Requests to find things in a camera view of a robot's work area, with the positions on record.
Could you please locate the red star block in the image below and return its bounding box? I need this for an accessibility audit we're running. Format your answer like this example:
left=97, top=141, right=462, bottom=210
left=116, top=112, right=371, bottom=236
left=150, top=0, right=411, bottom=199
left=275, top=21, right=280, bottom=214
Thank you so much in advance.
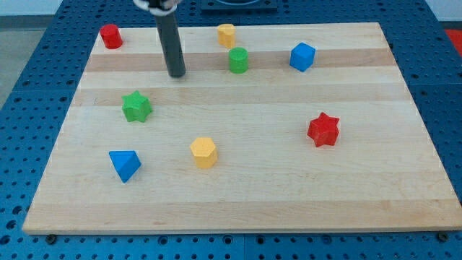
left=307, top=112, right=340, bottom=147

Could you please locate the yellow hexagon block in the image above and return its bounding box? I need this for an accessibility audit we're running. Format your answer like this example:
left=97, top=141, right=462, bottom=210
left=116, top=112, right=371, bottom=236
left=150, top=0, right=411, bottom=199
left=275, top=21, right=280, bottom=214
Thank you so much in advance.
left=190, top=137, right=218, bottom=168

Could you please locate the blue triangle block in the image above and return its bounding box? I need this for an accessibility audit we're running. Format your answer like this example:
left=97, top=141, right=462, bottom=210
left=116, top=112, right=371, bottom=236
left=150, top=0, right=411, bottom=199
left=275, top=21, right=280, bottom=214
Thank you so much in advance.
left=108, top=150, right=141, bottom=183

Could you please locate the blue cube block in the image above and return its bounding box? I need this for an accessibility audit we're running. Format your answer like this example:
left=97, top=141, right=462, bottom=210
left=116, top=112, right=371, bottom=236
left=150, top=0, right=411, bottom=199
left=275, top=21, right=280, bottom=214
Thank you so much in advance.
left=289, top=43, right=316, bottom=72

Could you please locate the wooden board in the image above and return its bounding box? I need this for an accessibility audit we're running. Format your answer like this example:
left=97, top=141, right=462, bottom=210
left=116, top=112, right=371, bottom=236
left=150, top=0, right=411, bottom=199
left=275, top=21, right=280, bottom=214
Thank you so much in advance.
left=22, top=22, right=461, bottom=235

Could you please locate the green cylinder block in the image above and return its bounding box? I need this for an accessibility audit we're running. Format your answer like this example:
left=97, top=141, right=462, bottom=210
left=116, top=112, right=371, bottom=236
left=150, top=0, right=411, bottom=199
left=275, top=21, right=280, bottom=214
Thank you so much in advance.
left=228, top=47, right=248, bottom=74

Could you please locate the red cylinder block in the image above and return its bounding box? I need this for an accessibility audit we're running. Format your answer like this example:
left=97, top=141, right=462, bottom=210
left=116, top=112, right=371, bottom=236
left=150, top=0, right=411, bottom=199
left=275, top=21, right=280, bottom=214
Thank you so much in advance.
left=99, top=24, right=123, bottom=49

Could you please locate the yellow heart block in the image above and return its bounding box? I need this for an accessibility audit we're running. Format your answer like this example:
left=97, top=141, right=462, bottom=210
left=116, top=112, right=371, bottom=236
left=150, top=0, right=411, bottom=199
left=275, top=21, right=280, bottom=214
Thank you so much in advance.
left=217, top=24, right=235, bottom=49

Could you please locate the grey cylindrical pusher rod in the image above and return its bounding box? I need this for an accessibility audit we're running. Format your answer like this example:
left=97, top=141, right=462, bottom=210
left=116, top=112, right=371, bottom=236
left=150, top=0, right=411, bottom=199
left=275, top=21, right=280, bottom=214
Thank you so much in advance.
left=154, top=13, right=186, bottom=78

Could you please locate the green star block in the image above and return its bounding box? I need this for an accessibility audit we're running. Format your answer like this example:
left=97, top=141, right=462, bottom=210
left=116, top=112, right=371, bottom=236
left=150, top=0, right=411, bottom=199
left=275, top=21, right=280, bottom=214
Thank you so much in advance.
left=122, top=90, right=152, bottom=123

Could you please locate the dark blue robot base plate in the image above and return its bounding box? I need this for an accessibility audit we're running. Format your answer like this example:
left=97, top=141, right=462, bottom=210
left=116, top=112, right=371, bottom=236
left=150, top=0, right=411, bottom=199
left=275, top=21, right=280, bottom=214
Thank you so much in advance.
left=199, top=0, right=279, bottom=12

